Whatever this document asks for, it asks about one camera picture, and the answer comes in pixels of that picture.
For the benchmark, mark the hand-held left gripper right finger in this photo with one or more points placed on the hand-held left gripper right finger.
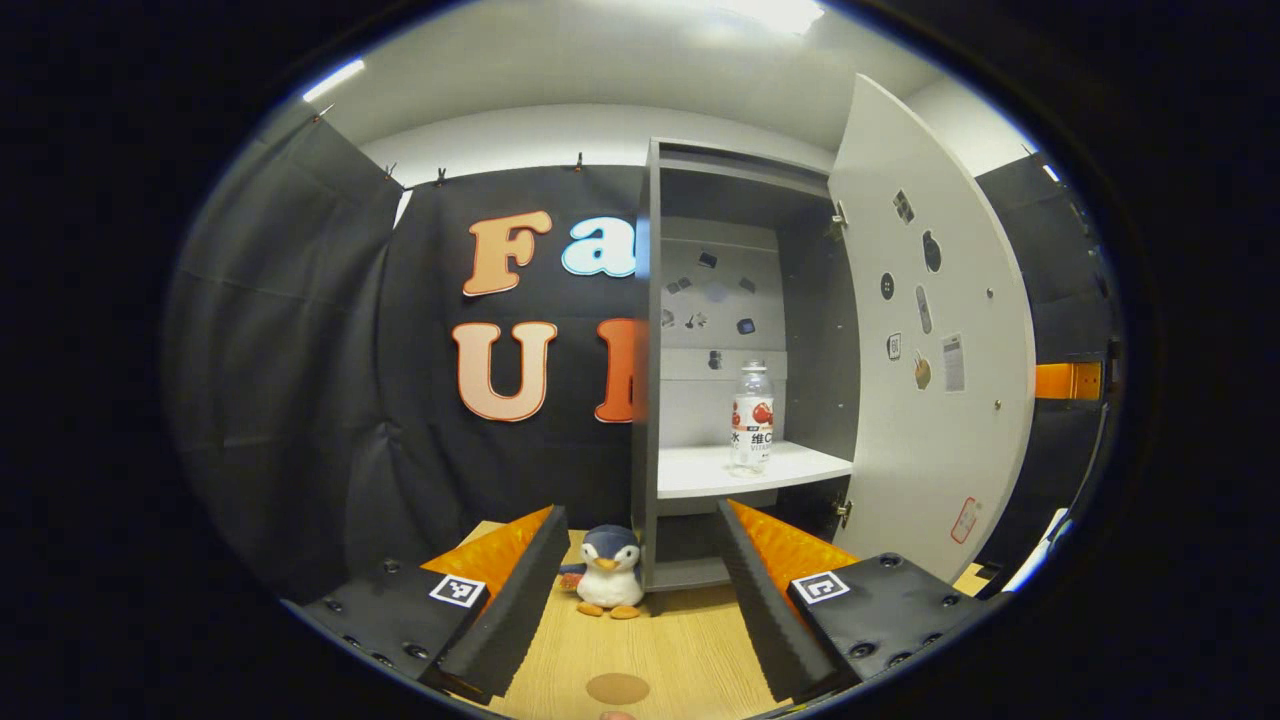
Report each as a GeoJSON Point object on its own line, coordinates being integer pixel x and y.
{"type": "Point", "coordinates": [760, 620]}

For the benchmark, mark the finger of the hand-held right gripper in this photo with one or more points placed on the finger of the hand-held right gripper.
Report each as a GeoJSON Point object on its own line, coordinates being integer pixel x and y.
{"type": "Point", "coordinates": [1065, 381]}

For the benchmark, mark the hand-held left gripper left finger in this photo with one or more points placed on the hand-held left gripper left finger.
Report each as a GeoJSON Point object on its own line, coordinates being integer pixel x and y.
{"type": "Point", "coordinates": [520, 610]}

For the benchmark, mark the white cabinet door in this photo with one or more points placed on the white cabinet door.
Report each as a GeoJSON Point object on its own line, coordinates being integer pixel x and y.
{"type": "Point", "coordinates": [980, 450]}

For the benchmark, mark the round brown coaster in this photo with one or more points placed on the round brown coaster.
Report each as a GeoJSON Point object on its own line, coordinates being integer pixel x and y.
{"type": "Point", "coordinates": [617, 689]}

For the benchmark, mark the grey cabinet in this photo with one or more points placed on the grey cabinet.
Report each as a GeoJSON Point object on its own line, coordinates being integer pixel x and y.
{"type": "Point", "coordinates": [647, 450]}

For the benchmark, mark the clear bottle with red label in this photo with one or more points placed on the clear bottle with red label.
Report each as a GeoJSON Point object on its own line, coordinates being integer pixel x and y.
{"type": "Point", "coordinates": [752, 410]}

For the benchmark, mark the metal door hinge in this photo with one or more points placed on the metal door hinge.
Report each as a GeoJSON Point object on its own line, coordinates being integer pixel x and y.
{"type": "Point", "coordinates": [843, 511]}
{"type": "Point", "coordinates": [838, 220]}

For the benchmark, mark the white cabinet shelf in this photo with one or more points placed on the white cabinet shelf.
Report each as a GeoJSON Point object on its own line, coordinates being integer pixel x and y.
{"type": "Point", "coordinates": [700, 470]}

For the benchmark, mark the penguin plush toy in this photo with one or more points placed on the penguin plush toy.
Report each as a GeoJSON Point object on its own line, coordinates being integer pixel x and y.
{"type": "Point", "coordinates": [608, 580]}

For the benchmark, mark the black backdrop cloth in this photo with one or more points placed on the black backdrop cloth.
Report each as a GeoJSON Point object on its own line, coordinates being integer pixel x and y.
{"type": "Point", "coordinates": [280, 350]}

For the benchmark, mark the ceiling light panel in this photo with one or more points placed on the ceiling light panel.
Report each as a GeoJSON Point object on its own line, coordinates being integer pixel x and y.
{"type": "Point", "coordinates": [785, 12]}

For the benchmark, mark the ceiling light strip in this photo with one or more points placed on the ceiling light strip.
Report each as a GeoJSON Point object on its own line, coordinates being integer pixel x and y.
{"type": "Point", "coordinates": [335, 80]}

